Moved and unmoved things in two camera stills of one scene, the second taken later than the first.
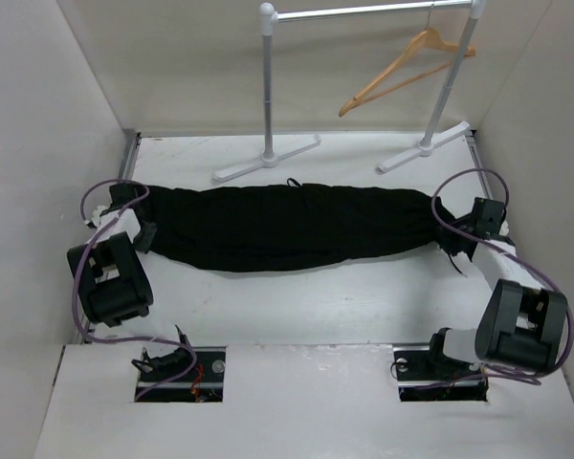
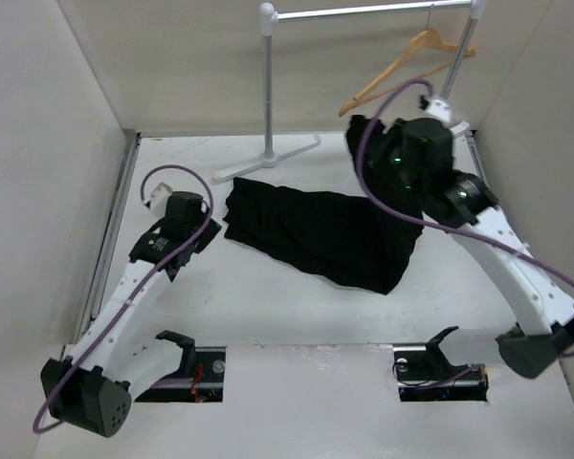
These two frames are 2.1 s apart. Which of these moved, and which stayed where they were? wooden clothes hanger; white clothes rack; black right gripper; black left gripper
Moved: black right gripper; black left gripper
Stayed: wooden clothes hanger; white clothes rack
